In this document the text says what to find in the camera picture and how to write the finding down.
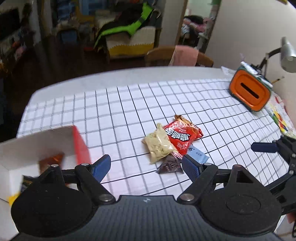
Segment blue white cookie packet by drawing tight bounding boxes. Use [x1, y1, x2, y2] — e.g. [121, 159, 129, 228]
[187, 145, 209, 164]

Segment dark brown chocolate packet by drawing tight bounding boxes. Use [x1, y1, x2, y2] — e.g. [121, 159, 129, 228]
[156, 154, 184, 174]

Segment red noodle snack bag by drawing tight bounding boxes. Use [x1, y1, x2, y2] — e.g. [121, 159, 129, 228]
[163, 115, 203, 156]

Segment beige snack packet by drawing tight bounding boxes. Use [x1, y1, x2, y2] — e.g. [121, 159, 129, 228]
[142, 123, 177, 164]

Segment brown foil snack bag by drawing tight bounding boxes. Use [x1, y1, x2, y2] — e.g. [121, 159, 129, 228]
[38, 153, 64, 175]

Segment black sesame snack packet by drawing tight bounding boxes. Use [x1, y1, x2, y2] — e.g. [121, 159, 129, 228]
[20, 175, 38, 193]

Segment yellow sesame snack packet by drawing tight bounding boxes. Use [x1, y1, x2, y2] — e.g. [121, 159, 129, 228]
[7, 192, 21, 206]

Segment colourful paper sheet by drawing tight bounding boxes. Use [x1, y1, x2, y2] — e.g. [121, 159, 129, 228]
[265, 91, 295, 138]

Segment orange green tissue box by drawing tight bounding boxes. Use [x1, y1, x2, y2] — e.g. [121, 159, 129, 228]
[229, 65, 272, 111]

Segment white black grid tablecloth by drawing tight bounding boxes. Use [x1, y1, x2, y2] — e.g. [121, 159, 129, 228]
[16, 78, 296, 197]

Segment red white cardboard box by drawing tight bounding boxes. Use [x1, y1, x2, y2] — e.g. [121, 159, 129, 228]
[1, 126, 91, 240]

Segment silver desk lamp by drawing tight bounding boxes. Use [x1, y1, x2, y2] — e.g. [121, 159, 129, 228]
[256, 37, 296, 76]

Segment pink cloth on chair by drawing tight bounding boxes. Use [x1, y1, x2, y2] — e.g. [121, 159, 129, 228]
[169, 45, 199, 67]

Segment wooden chair with pink cloth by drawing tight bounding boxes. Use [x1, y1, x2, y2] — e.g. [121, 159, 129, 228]
[144, 45, 214, 67]

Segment black green jacket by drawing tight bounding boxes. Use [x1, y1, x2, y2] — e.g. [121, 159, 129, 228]
[93, 1, 162, 52]

